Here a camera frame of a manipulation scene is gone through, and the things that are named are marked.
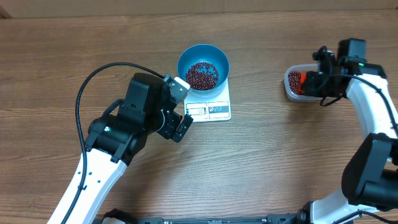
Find clear plastic container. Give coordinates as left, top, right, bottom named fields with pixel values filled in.
left=284, top=63, right=321, bottom=102

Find blue bowl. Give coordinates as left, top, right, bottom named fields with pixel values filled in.
left=177, top=44, right=230, bottom=89

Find red beans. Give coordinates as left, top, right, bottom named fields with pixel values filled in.
left=185, top=62, right=219, bottom=91

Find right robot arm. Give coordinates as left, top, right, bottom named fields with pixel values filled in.
left=284, top=38, right=397, bottom=223

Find white digital kitchen scale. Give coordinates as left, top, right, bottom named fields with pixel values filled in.
left=184, top=79, right=231, bottom=123

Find red measuring scoop blue handle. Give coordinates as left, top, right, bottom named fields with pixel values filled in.
left=298, top=73, right=307, bottom=95

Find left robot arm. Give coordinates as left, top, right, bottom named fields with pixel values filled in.
left=49, top=73, right=193, bottom=223

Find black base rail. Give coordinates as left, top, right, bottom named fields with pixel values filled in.
left=92, top=208, right=304, bottom=224

